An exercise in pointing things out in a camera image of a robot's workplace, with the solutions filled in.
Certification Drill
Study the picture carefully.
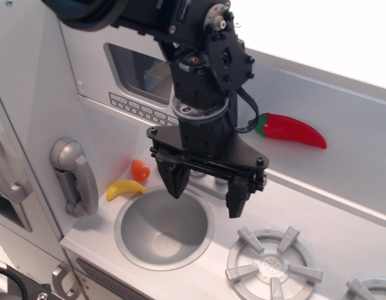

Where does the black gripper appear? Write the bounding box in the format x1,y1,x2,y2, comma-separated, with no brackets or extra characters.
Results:
146,104,268,218

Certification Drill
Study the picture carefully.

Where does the grey toy microwave door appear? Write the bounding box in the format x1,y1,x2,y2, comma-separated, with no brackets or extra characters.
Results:
61,24,178,126

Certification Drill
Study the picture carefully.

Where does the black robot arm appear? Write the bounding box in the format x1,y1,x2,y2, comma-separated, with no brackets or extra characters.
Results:
46,1,268,218

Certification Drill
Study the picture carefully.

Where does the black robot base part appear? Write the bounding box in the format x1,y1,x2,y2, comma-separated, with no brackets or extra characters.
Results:
0,267,52,299

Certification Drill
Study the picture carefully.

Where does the grey toy faucet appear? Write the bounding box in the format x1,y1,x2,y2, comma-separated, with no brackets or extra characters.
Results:
189,170,228,200

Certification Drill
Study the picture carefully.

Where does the orange toy fruit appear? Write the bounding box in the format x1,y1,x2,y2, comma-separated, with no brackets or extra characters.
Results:
131,159,151,182

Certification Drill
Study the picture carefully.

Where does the silver round sink basin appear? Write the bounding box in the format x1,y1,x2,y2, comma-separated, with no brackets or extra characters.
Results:
114,187,215,271

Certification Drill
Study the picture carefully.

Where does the yellow toy banana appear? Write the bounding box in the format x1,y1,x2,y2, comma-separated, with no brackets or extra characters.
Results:
106,180,146,201

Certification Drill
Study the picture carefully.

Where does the red toy chili pepper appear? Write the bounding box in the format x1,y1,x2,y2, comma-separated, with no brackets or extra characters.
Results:
255,113,327,149

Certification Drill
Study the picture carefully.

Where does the grey stove burner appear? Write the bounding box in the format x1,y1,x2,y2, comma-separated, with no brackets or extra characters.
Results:
342,277,386,300
225,226,323,299

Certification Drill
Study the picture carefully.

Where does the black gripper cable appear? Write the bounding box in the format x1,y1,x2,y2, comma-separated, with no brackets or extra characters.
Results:
235,87,261,134

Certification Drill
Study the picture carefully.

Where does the grey oven door handle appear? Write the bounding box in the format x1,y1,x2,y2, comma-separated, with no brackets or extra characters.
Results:
51,265,81,300

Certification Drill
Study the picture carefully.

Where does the grey fridge door handle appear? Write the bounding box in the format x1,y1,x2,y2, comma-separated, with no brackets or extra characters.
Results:
0,133,28,204

